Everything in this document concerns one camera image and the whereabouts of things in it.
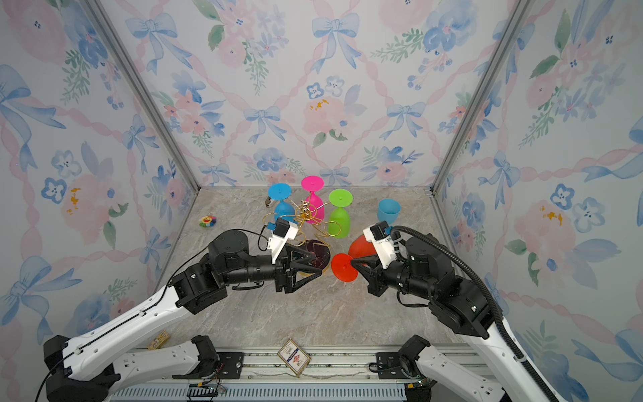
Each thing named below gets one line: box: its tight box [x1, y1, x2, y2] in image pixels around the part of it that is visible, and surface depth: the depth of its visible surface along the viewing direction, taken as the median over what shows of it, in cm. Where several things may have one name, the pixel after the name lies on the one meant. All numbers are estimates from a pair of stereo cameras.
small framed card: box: [277, 338, 312, 377], surface depth 76 cm
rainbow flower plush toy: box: [199, 215, 217, 228], surface depth 108 cm
